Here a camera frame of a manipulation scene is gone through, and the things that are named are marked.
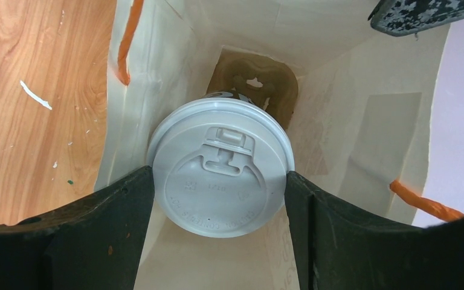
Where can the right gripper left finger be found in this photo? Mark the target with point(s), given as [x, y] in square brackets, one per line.
[94, 242]

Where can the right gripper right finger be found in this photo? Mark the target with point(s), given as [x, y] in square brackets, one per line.
[338, 245]

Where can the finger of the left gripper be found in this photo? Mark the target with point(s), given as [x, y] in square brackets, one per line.
[404, 17]

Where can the paper bag with orange handles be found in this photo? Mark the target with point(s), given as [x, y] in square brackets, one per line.
[361, 120]

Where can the cardboard carrier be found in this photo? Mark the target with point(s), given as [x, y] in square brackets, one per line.
[269, 84]

